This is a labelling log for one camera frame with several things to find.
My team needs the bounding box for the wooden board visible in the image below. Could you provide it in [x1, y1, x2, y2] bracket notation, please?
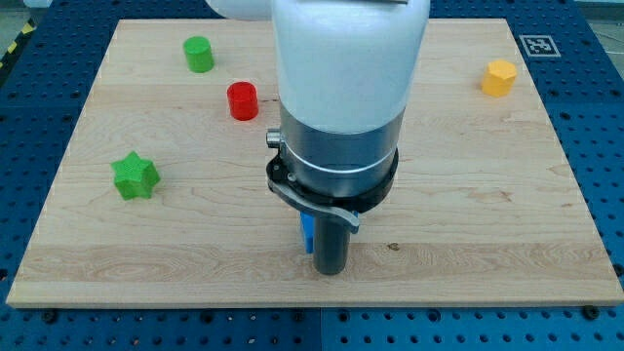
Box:
[7, 19, 623, 309]

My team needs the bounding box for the blue block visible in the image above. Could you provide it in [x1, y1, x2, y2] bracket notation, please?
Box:
[299, 212, 360, 254]

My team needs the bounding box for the red cylinder block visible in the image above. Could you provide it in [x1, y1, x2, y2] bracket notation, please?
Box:
[226, 81, 258, 121]

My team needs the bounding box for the green star block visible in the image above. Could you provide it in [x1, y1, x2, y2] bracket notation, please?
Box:
[110, 151, 160, 201]

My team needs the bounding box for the yellow hexagon block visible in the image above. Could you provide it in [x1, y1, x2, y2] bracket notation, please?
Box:
[481, 59, 518, 98]

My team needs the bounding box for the green cylinder block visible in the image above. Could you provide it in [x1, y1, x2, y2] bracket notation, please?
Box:
[182, 36, 215, 73]

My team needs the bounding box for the fiducial marker tag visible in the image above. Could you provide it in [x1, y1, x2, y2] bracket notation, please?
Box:
[520, 34, 561, 58]

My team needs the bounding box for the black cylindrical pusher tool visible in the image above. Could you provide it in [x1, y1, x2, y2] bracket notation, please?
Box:
[313, 216, 351, 275]

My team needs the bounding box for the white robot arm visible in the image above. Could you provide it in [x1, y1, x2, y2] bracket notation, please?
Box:
[207, 0, 430, 232]

